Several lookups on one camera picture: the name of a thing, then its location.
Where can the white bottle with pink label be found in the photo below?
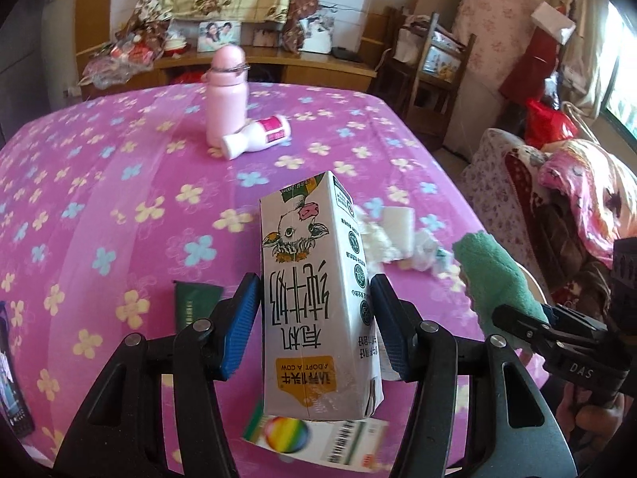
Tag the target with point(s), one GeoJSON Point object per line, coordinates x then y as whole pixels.
{"type": "Point", "coordinates": [259, 137]}

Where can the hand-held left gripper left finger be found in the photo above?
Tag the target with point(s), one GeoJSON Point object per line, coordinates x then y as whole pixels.
{"type": "Point", "coordinates": [241, 331]}

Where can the white milk carton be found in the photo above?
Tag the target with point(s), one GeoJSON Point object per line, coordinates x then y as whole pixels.
{"type": "Point", "coordinates": [308, 308]}

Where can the dark green packet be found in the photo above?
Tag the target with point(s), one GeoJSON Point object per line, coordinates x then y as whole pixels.
{"type": "Point", "coordinates": [194, 303]}

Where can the green cloth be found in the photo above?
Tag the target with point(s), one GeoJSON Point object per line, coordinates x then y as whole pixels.
{"type": "Point", "coordinates": [492, 274]}

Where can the white round bin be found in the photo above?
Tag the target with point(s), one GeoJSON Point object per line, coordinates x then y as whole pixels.
{"type": "Point", "coordinates": [532, 281]}

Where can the pink floral tablecloth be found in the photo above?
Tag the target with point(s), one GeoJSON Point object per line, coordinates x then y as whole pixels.
{"type": "Point", "coordinates": [124, 199]}

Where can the white foam cube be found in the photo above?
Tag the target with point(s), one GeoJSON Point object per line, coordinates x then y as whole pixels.
{"type": "Point", "coordinates": [399, 226]}

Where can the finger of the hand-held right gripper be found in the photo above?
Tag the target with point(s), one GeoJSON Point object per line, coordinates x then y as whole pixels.
{"type": "Point", "coordinates": [520, 326]}

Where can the floral pillow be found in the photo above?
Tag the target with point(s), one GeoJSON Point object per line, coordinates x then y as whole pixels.
{"type": "Point", "coordinates": [492, 189]}

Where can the pink cartoon blanket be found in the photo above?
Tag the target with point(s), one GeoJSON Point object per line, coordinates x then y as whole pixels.
{"type": "Point", "coordinates": [592, 179]}

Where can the window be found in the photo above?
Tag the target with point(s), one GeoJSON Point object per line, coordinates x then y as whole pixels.
{"type": "Point", "coordinates": [624, 74]}

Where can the white wedding photo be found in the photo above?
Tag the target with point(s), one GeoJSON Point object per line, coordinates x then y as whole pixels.
{"type": "Point", "coordinates": [316, 35]}

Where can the floral mattress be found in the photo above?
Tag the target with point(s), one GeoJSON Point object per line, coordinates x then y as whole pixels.
{"type": "Point", "coordinates": [497, 15]}

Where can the black smartphone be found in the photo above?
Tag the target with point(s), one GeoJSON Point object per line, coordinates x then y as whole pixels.
{"type": "Point", "coordinates": [12, 383]}

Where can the small black device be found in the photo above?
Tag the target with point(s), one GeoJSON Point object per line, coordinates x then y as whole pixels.
{"type": "Point", "coordinates": [346, 55]}

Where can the crumpled white wrapper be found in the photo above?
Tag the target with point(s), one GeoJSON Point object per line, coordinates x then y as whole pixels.
{"type": "Point", "coordinates": [428, 254]}

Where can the wooden chair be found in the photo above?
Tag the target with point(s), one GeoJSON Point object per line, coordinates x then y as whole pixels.
{"type": "Point", "coordinates": [433, 74]}

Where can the framed couple photo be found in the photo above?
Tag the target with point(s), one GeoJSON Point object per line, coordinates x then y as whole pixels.
{"type": "Point", "coordinates": [219, 36]}

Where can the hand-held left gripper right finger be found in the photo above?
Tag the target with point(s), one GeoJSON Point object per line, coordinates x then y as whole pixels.
{"type": "Point", "coordinates": [390, 331]}

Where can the red plastic bag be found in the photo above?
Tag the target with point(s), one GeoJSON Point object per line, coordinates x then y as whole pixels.
{"type": "Point", "coordinates": [550, 122]}

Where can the small brown photo frame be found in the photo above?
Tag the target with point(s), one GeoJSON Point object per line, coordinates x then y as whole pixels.
{"type": "Point", "coordinates": [265, 38]}

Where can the crumpled white tissue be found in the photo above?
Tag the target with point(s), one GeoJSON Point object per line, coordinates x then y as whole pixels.
{"type": "Point", "coordinates": [375, 244]}

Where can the medicine box with rainbow print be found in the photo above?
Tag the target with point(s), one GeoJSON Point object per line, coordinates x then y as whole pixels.
{"type": "Point", "coordinates": [323, 440]}

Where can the person's right hand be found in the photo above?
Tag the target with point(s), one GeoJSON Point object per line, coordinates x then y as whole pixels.
{"type": "Point", "coordinates": [597, 425]}

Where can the wooden cabinet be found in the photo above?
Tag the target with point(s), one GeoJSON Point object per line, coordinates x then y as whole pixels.
{"type": "Point", "coordinates": [298, 67]}

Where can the pink insulated bottle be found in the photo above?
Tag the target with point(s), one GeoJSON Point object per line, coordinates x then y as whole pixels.
{"type": "Point", "coordinates": [226, 104]}

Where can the plastic bags with red items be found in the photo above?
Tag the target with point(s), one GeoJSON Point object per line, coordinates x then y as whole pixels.
{"type": "Point", "coordinates": [124, 57]}

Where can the red hanging cloth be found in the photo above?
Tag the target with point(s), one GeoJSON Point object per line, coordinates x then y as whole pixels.
{"type": "Point", "coordinates": [537, 64]}

